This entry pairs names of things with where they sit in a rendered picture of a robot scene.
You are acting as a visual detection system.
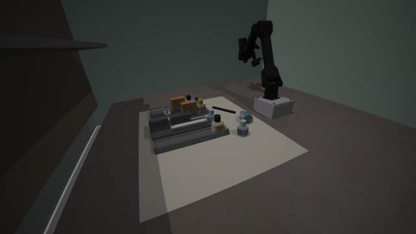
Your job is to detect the brown cardboard box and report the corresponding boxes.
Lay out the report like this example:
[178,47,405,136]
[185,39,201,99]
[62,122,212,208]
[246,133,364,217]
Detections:
[180,100,197,113]
[170,96,185,109]

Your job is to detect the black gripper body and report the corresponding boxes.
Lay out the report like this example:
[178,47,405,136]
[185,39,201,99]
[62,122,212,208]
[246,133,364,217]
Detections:
[250,49,260,67]

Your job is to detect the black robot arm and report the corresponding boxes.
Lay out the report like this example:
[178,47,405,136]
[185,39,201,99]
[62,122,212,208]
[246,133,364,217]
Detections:
[238,20,283,101]

